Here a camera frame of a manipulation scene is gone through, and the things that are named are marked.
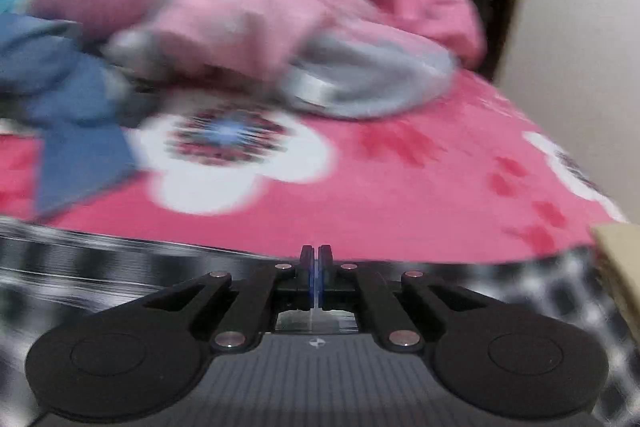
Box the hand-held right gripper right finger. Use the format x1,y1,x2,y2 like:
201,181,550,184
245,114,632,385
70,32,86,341
318,245,492,354

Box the pink floral blanket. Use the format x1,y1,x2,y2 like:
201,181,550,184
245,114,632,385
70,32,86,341
0,67,631,265

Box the black white plaid shirt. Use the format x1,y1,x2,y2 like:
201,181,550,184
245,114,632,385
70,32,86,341
0,217,640,427

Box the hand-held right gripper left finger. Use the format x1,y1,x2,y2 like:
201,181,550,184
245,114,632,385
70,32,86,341
142,245,315,354

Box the khaki folded garment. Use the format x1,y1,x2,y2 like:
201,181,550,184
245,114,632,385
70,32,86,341
592,224,640,328

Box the blue jeans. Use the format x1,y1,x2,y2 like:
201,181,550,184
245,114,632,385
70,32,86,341
0,14,146,218

